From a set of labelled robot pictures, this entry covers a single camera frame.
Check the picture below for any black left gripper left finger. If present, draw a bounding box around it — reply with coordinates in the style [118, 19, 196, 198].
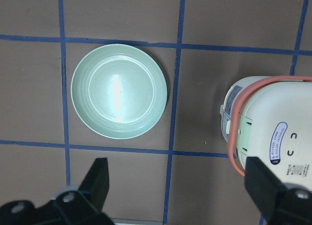
[0, 158, 114, 225]

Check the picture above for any light green plate left side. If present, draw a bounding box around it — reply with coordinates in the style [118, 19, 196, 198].
[70, 44, 168, 140]

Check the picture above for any white rice cooker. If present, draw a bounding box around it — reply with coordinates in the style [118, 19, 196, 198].
[220, 76, 312, 189]

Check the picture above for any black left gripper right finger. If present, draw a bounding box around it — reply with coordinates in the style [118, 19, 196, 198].
[244, 157, 312, 225]

